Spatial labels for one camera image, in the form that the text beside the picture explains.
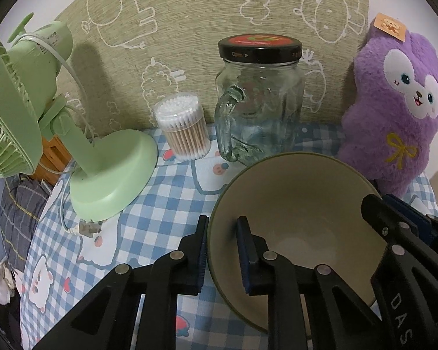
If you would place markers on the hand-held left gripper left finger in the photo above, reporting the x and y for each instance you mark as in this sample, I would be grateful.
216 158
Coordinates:
195 262

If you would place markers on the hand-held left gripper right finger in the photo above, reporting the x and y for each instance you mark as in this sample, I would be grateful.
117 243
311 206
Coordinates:
245 262

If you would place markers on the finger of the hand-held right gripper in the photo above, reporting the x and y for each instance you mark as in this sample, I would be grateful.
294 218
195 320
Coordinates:
418 224
377 211

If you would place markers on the large cream floral bowl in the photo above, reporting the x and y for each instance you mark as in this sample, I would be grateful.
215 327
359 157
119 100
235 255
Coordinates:
303 207

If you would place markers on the blue checked tablecloth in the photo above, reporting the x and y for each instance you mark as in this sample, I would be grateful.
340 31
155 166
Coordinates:
149 204

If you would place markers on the purple plush toy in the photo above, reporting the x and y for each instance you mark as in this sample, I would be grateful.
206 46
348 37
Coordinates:
394 116

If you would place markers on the green desk fan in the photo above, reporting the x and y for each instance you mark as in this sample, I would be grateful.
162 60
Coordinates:
109 175

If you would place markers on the cotton swab container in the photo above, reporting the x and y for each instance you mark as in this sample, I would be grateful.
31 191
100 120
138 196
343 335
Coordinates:
184 131

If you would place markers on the glass jar with black lid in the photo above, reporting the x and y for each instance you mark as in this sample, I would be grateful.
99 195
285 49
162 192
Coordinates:
262 109

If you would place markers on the wooden bed headboard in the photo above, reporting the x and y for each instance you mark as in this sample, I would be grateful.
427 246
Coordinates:
54 156

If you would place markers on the grey plaid pillow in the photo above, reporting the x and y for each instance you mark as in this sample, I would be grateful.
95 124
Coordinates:
18 218

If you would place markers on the white crumpled cloth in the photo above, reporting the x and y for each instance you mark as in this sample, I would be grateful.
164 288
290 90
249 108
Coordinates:
2 280

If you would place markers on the green patterned wall mat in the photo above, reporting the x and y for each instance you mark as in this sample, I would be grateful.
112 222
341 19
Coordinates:
189 25

